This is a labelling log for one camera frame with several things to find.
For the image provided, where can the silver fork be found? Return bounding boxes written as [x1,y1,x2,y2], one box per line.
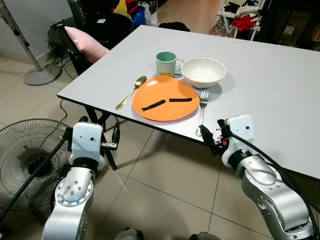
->
[195,90,210,137]

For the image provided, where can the long black tape strip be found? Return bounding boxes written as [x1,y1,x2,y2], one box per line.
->
[141,100,167,111]

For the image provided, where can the white bowl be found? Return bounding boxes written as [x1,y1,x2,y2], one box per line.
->
[181,57,227,89]

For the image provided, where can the gold spoon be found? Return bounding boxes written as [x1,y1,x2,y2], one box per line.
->
[115,76,148,111]

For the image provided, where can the orange plate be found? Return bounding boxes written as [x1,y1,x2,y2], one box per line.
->
[132,75,201,122]

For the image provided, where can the white rectangular table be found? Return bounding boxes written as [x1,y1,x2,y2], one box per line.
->
[56,25,320,181]

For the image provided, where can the green mug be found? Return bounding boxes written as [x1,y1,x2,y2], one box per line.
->
[155,51,184,77]

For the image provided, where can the black floor fan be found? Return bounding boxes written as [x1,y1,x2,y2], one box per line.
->
[0,118,71,212]

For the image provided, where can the grey right robot foot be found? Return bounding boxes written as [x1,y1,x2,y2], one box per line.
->
[189,231,222,240]

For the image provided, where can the grey floor stand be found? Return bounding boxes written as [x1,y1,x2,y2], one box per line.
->
[0,0,62,86]

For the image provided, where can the patterned bag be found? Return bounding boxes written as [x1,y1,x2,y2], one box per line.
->
[209,15,230,37]

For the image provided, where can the pink pillow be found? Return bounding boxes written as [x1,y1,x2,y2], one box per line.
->
[64,26,110,63]

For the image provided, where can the white shelf rack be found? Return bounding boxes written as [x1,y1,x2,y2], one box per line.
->
[218,0,267,42]

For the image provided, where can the red cloth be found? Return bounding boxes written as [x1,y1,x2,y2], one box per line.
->
[231,14,259,32]

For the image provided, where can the black chair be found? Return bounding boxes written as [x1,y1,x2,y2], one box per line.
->
[47,12,133,76]

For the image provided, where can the black bag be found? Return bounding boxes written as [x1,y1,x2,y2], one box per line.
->
[159,22,191,32]

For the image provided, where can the blue container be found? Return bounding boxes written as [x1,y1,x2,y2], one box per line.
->
[131,6,147,27]

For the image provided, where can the white cloth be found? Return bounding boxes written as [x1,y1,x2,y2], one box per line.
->
[236,2,261,17]

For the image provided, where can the brown cardboard box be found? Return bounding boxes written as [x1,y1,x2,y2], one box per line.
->
[277,10,313,46]

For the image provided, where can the yellow cloth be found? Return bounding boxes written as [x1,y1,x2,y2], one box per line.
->
[114,0,132,16]

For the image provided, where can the black table leg frame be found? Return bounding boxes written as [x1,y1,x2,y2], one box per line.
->
[84,105,121,171]

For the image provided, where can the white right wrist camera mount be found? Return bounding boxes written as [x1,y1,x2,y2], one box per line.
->
[221,115,255,168]

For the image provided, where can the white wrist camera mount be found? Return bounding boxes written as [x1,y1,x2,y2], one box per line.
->
[70,121,106,166]
[221,115,255,168]

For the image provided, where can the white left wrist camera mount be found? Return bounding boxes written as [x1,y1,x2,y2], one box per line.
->
[70,121,106,166]

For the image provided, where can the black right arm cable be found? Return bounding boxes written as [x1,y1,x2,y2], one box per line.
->
[226,127,320,236]

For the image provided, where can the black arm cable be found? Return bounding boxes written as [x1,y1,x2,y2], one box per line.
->
[0,135,69,223]
[226,127,320,236]

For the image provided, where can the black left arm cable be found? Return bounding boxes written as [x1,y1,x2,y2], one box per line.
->
[0,135,69,223]

